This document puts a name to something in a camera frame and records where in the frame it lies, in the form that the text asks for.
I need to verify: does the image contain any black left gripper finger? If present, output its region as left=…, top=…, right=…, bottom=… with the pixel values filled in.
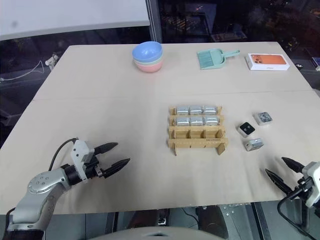
left=101, top=157, right=131, bottom=179
left=94, top=142, right=119, bottom=155

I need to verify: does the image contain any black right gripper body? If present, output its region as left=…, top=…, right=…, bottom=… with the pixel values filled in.
left=289, top=177, right=311, bottom=201

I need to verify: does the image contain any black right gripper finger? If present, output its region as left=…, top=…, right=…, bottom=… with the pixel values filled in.
left=281, top=156, right=305, bottom=174
left=264, top=168, right=293, bottom=195

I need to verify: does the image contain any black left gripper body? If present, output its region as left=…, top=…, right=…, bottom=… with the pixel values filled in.
left=83, top=148, right=106, bottom=180

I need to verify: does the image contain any silver block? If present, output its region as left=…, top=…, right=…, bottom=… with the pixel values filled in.
left=244, top=137, right=263, bottom=152
left=254, top=111, right=273, bottom=126

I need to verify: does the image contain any wooden slotted rack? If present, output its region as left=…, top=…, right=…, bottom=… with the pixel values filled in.
left=166, top=106, right=230, bottom=156

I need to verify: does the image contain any white and orange phone box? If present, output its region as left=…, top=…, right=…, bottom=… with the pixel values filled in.
left=244, top=52, right=291, bottom=72

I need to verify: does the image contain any pink plastic bowl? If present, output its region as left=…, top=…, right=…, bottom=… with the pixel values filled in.
left=134, top=58, right=164, bottom=74

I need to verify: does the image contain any small white device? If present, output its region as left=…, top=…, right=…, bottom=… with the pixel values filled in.
left=45, top=53, right=60, bottom=67

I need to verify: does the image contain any green plastic bowl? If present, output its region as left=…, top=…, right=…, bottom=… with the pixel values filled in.
left=132, top=52, right=164, bottom=66

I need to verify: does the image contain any blue plastic bowl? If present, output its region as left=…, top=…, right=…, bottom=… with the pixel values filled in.
left=131, top=41, right=163, bottom=63

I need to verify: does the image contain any mint green dustpan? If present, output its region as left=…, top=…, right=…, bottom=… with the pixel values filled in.
left=196, top=49, right=241, bottom=71

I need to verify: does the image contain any mint green hand brush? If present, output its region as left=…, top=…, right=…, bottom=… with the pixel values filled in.
left=198, top=49, right=241, bottom=68

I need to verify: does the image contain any grey pillar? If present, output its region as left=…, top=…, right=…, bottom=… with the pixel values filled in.
left=145, top=0, right=163, bottom=44

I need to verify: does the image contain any white board panel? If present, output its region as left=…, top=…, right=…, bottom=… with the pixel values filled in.
left=0, top=0, right=151, bottom=41

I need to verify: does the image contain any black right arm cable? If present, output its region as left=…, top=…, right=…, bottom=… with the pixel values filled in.
left=276, top=192, right=318, bottom=240

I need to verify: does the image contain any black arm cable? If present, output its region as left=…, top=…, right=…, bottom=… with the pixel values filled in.
left=276, top=192, right=318, bottom=240
left=48, top=136, right=80, bottom=172

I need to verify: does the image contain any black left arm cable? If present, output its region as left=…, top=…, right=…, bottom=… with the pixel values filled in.
left=48, top=136, right=80, bottom=172

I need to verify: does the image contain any metal table bracket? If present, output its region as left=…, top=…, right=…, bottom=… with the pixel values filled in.
left=217, top=202, right=253, bottom=218

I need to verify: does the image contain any white curved cable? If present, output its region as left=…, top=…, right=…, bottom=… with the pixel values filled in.
left=0, top=59, right=46, bottom=82

